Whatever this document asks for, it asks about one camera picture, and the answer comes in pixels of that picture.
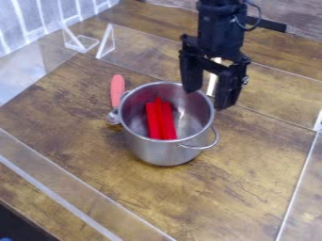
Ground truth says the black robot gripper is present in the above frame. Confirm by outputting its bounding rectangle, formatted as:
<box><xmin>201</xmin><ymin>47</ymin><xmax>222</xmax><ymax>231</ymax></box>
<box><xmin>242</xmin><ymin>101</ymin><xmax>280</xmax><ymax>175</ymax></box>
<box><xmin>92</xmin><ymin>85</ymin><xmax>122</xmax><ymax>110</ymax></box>
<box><xmin>181</xmin><ymin>0</ymin><xmax>251</xmax><ymax>110</ymax></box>

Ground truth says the silver metal pot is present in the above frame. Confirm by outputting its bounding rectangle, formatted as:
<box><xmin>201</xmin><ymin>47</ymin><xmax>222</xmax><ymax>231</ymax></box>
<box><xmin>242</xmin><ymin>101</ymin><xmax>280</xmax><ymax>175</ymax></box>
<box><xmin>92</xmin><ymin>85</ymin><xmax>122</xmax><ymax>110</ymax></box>
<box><xmin>118</xmin><ymin>82</ymin><xmax>220</xmax><ymax>166</ymax></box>

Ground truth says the red rectangular block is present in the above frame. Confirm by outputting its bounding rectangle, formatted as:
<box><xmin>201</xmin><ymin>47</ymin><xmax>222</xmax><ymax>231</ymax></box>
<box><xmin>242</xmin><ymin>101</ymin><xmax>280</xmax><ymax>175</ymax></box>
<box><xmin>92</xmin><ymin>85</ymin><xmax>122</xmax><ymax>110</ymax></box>
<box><xmin>145</xmin><ymin>97</ymin><xmax>178</xmax><ymax>140</ymax></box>

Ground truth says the black strip on table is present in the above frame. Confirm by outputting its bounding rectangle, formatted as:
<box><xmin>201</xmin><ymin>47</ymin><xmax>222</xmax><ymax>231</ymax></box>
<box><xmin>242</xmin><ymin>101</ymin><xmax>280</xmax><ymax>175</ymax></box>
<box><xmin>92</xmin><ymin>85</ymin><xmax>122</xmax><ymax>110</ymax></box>
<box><xmin>248</xmin><ymin>16</ymin><xmax>288</xmax><ymax>33</ymax></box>

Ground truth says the clear acrylic barrier panel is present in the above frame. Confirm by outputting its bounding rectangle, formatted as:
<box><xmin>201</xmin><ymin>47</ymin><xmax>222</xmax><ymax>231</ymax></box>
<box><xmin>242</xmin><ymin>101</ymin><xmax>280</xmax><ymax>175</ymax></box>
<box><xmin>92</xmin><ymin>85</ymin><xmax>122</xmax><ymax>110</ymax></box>
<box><xmin>0</xmin><ymin>128</ymin><xmax>177</xmax><ymax>241</ymax></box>

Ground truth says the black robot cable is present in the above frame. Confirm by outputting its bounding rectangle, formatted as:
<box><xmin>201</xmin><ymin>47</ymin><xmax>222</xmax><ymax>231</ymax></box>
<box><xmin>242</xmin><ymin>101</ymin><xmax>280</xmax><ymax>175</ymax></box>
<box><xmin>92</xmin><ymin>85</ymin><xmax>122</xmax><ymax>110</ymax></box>
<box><xmin>233</xmin><ymin>0</ymin><xmax>264</xmax><ymax>32</ymax></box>

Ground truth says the red handled metal spoon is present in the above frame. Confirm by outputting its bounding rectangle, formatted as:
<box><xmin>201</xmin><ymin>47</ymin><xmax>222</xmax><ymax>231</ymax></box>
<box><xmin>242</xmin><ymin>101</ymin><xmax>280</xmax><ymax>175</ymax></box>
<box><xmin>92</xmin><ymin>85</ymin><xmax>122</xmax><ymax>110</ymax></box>
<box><xmin>106</xmin><ymin>74</ymin><xmax>125</xmax><ymax>124</ymax></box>

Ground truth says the clear acrylic triangular bracket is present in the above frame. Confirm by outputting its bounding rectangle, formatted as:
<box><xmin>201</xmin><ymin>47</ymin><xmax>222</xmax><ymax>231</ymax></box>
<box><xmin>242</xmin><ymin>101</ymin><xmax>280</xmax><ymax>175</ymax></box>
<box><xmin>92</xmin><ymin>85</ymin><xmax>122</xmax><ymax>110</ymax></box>
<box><xmin>62</xmin><ymin>24</ymin><xmax>117</xmax><ymax>59</ymax></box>

